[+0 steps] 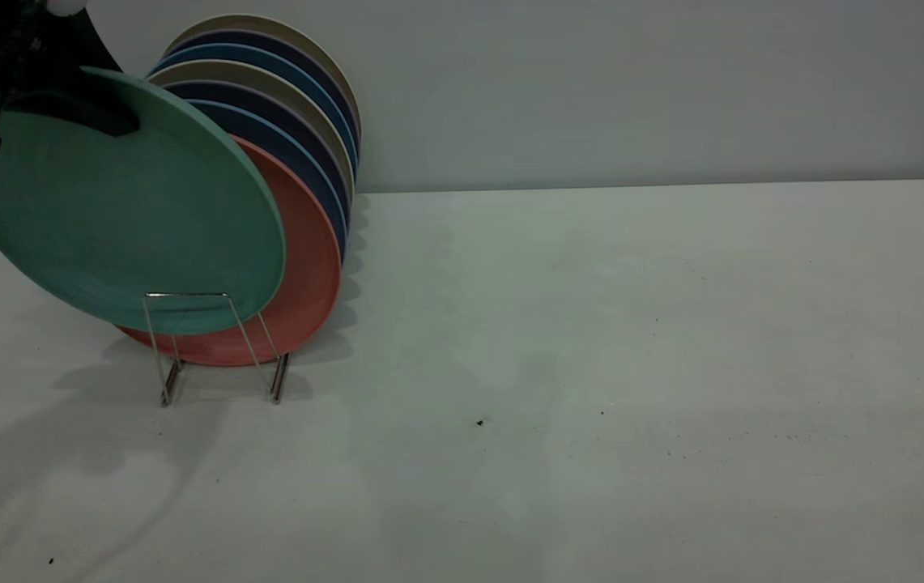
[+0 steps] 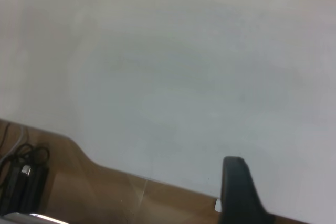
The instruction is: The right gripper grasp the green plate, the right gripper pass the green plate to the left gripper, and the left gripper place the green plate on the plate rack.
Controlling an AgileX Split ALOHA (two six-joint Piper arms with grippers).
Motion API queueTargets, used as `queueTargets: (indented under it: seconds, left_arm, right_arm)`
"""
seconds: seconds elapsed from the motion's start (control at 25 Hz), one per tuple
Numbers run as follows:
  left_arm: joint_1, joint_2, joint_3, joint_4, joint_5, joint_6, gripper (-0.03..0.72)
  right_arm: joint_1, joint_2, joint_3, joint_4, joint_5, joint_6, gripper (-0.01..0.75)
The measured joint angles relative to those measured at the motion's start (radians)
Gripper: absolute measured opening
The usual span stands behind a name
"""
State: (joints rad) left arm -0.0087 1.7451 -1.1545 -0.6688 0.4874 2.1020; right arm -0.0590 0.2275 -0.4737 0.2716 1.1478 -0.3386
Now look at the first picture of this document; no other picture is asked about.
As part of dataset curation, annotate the green round plate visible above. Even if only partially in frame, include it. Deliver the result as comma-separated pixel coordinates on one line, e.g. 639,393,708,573
0,66,287,336

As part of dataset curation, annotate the beige round plate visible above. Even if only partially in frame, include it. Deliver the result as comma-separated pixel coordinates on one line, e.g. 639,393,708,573
144,60,356,203
164,15,363,147

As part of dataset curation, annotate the pink round plate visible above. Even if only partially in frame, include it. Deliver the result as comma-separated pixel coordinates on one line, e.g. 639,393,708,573
117,136,343,367

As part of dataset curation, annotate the dark purple round plate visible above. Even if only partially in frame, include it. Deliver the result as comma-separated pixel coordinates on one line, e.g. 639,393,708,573
160,80,351,221

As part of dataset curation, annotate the metal wire plate rack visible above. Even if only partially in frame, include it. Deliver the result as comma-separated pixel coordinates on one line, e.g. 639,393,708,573
143,292,292,407

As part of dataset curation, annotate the blue plate with light rim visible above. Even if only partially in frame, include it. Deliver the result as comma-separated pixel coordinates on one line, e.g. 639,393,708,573
186,100,348,264

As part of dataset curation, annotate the teal blue round plate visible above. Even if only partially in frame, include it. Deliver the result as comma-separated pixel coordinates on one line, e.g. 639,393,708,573
146,43,359,177

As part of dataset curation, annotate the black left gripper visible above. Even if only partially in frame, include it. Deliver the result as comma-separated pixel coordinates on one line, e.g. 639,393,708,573
0,0,141,161

